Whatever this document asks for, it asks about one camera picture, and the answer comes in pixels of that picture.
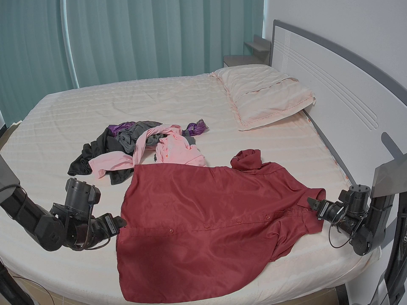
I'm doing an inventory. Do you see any bed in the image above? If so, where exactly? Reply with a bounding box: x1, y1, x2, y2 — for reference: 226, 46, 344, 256
0, 19, 407, 305

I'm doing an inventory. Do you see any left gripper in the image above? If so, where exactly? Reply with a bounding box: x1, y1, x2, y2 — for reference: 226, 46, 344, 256
92, 213, 124, 238

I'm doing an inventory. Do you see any blue-green curtain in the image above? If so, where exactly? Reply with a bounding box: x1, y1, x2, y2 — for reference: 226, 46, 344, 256
65, 0, 268, 90
0, 0, 72, 129

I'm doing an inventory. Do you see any grey bedside table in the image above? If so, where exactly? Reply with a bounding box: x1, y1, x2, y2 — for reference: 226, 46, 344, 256
223, 34, 272, 67

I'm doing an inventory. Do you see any dark red shirt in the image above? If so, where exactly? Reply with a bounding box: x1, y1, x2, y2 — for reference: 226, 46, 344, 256
115, 149, 327, 302

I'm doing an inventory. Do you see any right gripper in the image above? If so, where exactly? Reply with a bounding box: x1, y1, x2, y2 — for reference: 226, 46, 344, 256
307, 196, 341, 222

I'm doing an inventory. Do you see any cream pillow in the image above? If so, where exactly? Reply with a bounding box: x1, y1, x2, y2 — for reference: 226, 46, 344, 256
208, 65, 317, 131

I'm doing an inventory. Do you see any pile of clothes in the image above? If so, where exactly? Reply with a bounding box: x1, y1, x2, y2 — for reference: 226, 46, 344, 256
67, 118, 209, 185

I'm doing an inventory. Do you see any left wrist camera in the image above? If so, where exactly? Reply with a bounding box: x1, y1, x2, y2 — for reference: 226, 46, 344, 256
87, 184, 102, 206

